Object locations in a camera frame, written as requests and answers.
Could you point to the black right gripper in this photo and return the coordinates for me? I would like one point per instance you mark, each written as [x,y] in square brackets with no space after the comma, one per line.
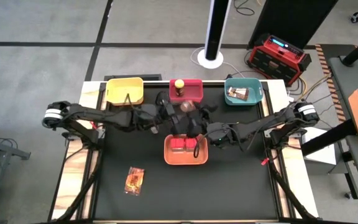
[197,124]

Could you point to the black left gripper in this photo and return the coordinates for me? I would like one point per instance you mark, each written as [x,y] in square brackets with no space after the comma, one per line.
[177,126]

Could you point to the red-lid smoked paprika tin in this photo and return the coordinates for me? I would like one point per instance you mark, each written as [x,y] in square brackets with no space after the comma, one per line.
[177,143]
[191,143]

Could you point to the yellow-lid chili logo jar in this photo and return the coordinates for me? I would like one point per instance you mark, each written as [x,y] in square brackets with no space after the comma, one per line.
[179,84]

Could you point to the brown and white spice packet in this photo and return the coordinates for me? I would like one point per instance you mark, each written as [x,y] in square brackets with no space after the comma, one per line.
[238,93]

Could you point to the orange spice packet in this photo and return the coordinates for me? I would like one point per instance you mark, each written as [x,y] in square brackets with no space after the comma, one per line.
[134,182]

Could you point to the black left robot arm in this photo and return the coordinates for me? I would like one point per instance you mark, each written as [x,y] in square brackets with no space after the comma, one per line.
[104,115]

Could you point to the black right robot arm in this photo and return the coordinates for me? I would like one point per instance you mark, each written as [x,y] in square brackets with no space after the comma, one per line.
[259,123]

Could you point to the small clear glass spice jar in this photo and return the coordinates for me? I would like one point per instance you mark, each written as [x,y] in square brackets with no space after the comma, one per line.
[154,130]

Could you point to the orange plastic bin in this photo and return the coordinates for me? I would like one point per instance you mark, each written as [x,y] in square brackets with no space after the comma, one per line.
[185,158]

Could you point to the pink plastic bin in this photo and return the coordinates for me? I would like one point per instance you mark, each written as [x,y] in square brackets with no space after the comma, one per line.
[194,90]

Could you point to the teal plastic bin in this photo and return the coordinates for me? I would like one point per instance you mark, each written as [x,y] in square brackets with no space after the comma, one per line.
[253,93]

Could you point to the black floor plate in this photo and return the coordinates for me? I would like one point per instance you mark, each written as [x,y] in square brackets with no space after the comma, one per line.
[132,77]

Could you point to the yellow plastic bin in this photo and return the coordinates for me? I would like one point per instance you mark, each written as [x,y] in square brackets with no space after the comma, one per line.
[120,90]

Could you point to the red hanging tag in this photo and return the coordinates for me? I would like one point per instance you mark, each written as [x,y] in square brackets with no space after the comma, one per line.
[95,125]
[264,161]

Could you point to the red portable power station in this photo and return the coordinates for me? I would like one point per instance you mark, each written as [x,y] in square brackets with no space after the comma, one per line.
[272,65]

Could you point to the white and black tower fan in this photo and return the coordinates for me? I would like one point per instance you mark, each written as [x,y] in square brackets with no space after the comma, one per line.
[217,25]

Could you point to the white box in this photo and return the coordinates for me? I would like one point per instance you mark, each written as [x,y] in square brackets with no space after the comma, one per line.
[319,152]

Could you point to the black partition panel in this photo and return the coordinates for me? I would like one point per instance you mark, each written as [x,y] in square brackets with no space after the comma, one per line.
[291,18]

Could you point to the yellow black hazard strip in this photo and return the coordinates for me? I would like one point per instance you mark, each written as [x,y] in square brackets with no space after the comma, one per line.
[325,62]

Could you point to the black office desk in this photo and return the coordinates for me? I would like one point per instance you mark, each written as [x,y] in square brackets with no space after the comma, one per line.
[342,81]

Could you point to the black diagonal frame brace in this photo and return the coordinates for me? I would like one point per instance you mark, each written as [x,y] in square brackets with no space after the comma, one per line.
[79,186]
[289,186]

